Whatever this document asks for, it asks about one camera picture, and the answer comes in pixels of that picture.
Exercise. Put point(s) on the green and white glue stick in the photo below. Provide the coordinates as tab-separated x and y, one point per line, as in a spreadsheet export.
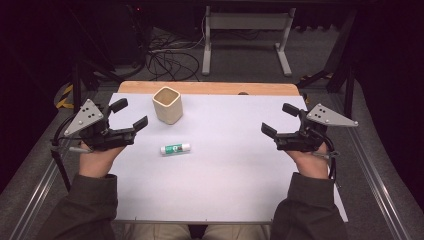
175	148

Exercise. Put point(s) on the black stand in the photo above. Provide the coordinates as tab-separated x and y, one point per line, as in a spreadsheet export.
349	90
77	83

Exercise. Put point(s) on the person's right hand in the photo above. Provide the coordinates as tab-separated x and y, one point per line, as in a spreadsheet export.
310	164

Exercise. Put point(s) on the white metal stand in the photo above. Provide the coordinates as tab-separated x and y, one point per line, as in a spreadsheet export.
246	23

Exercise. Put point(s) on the person's right leg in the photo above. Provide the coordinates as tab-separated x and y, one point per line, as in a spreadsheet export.
235	232

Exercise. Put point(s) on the person's leg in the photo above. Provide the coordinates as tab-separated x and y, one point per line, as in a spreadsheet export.
235	232
156	232

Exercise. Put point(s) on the white table sheet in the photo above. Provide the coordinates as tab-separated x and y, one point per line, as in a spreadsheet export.
220	186

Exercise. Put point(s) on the yellow and black striped tape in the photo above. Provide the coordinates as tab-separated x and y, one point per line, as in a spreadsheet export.
65	97

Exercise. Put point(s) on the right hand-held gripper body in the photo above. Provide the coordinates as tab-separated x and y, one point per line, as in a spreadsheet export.
325	116

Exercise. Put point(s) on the beige square pen holder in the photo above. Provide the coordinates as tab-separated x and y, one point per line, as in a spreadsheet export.
167	105

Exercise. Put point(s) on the person's left hand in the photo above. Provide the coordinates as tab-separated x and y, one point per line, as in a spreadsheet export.
97	161

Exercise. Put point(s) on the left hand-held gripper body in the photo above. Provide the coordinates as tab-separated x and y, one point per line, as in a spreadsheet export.
84	117

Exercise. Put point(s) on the person's left leg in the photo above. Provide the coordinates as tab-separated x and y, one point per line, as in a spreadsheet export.
156	232

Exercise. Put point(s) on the aluminium rail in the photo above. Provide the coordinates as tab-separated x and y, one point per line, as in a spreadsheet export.
380	186
31	203

